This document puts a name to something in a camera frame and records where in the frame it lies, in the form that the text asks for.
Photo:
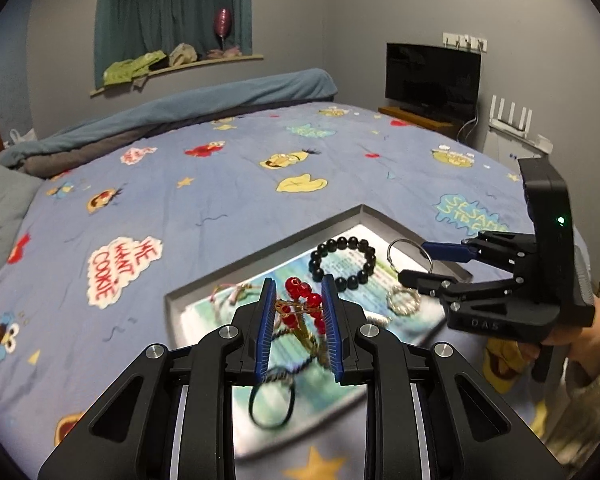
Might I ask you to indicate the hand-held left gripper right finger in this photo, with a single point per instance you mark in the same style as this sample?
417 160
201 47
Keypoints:
330 330

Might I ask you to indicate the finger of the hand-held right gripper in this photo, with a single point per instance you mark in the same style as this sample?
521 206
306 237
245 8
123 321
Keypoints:
500 247
430 282

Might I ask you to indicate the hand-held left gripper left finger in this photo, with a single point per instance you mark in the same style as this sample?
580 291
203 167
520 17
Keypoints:
265 330

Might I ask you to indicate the grey shallow tray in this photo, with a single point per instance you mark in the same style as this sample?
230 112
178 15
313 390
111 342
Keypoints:
280 255

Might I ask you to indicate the person's right forearm beige sleeve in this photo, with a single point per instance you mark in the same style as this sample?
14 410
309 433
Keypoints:
580 410

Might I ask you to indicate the white low cabinet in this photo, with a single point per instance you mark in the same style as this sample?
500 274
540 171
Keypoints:
510 145

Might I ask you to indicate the white router with antennas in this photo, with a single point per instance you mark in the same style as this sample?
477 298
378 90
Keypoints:
510 122

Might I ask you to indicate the blue cartoon printed bed sheet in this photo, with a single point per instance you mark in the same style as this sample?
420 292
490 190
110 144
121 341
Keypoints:
205 200

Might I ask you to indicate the wooden television stand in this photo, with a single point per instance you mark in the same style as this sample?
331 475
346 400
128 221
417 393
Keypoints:
420 119

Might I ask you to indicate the black flat screen television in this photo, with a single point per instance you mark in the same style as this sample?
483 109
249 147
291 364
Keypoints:
430 80

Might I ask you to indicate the blue rolled duvet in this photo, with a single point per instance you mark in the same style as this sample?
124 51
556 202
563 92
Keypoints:
230 95

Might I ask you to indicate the grey folded blanket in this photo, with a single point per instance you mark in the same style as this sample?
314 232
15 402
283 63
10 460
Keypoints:
55 162

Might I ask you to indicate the wooden window sill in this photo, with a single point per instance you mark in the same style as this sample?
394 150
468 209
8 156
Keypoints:
220 61

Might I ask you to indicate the pink small cloth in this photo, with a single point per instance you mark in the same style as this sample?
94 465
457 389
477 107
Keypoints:
225 52

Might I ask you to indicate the grey pillow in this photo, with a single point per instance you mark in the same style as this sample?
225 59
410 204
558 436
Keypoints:
5 210

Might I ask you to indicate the beige crumpled cloth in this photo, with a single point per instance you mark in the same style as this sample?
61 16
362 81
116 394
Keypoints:
182 55

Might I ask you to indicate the green crumpled cloth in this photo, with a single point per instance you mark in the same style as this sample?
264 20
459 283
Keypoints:
125 70

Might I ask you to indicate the white plastic bag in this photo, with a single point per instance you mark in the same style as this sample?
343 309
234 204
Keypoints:
22 137

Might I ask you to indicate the pink balloon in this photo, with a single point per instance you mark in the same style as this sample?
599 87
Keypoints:
222 21

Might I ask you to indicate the teal curtain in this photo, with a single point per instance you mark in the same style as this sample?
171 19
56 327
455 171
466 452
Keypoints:
170 5

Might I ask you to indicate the white wall hook rack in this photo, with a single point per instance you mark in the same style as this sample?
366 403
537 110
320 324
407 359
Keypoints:
462 39

